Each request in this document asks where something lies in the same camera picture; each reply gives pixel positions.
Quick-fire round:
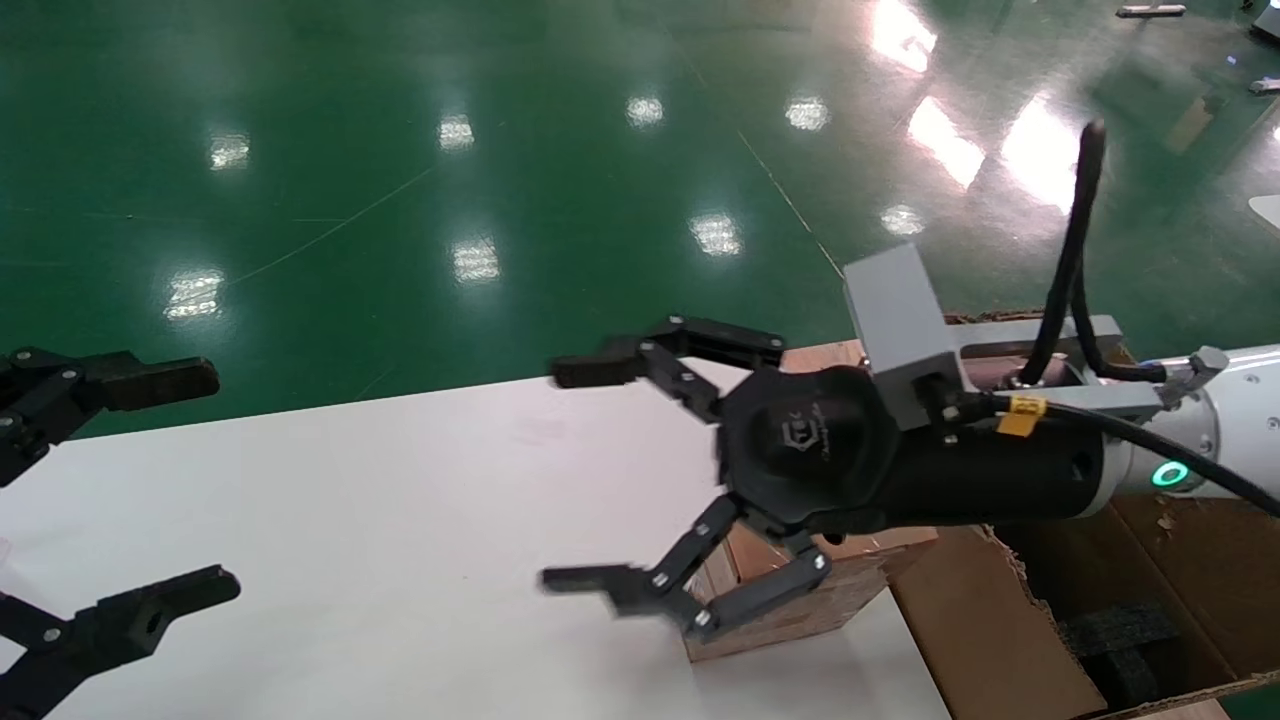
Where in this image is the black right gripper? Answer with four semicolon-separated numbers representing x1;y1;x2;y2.
540;316;1107;642

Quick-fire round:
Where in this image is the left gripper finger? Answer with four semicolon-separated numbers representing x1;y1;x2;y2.
0;347;221;488
0;565;241;720

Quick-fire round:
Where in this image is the brown cardboard flap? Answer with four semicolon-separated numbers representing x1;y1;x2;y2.
685;340;941;663

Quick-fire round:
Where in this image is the big open cardboard box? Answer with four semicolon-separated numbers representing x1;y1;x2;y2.
888;310;1280;720

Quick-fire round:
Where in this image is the black foam insert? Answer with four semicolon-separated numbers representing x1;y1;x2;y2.
1058;598;1183;711

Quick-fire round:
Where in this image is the plywood board platform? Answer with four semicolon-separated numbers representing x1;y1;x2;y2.
1125;699;1233;720

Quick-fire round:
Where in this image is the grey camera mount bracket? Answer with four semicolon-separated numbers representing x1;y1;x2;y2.
843;243;1167;432

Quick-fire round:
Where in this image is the looped black cable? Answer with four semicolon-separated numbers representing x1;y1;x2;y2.
1018;120;1167;387

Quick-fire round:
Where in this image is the black cable with yellow tag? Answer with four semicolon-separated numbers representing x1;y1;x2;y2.
945;394;1280;518

